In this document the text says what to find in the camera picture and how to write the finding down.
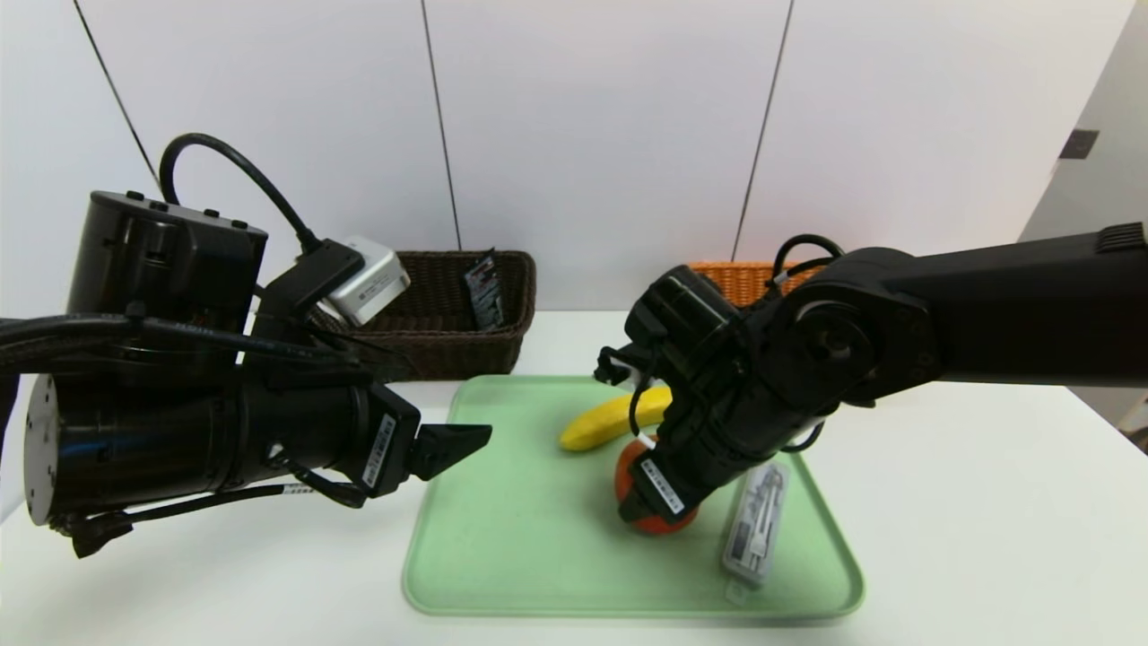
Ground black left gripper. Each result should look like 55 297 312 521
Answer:
233 381 492 500

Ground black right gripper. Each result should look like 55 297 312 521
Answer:
617 410 769 526

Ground red apple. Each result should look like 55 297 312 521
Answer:
613 437 702 537

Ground black cosmetic tube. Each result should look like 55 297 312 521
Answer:
464 251 505 331

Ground dark brown wicker basket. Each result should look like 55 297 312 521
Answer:
309 251 537 382

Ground orange wicker basket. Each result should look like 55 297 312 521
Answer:
686 262 808 310

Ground yellow banana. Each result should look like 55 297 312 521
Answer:
559 388 674 452

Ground light green plastic tray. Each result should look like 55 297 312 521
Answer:
403 374 865 618

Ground clear plastic compass case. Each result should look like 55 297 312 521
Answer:
720 462 790 589

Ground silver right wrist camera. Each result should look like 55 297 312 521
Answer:
596 345 652 388

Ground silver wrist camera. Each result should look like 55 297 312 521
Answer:
325 235 413 327
596 345 652 388

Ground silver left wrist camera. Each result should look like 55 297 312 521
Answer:
325 235 413 327

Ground black left wrist camera cable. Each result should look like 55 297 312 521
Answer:
160 133 326 258

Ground black braided cable harness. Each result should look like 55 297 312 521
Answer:
0 310 418 382

